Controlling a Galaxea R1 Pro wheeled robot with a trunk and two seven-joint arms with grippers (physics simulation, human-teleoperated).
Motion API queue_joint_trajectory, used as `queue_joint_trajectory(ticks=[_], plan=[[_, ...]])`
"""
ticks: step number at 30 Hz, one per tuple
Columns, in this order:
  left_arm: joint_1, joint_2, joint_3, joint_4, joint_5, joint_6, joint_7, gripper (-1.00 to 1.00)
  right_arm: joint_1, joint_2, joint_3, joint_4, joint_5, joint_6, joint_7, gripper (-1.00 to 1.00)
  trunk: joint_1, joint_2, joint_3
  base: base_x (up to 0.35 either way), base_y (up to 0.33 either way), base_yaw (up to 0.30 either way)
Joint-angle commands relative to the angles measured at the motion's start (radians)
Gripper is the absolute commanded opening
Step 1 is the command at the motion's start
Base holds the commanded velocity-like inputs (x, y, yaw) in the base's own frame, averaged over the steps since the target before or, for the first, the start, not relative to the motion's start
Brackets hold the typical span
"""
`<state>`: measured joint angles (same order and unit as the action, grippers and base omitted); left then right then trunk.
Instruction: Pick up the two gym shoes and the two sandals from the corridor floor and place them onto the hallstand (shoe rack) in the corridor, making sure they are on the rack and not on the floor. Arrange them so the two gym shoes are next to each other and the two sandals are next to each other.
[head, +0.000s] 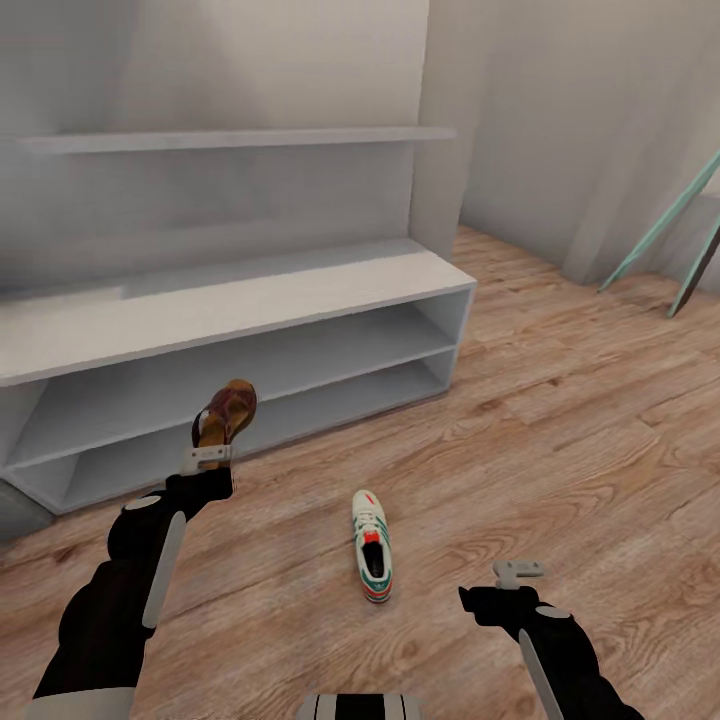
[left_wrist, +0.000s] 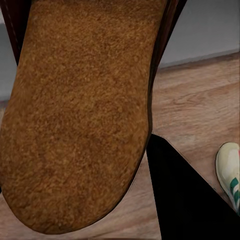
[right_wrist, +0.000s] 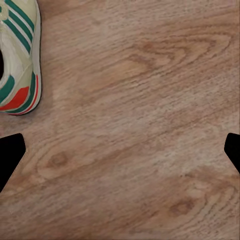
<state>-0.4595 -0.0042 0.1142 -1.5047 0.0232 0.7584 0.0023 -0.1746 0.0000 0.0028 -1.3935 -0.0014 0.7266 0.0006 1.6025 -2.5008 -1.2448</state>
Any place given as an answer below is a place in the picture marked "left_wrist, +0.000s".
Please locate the sandal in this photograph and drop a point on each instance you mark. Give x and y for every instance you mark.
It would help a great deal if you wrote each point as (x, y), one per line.
(79, 118)

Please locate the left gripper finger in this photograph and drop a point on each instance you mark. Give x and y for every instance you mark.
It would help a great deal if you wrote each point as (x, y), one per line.
(187, 207)

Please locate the gym shoe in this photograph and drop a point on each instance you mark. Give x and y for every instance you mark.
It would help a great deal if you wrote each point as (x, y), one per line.
(228, 172)

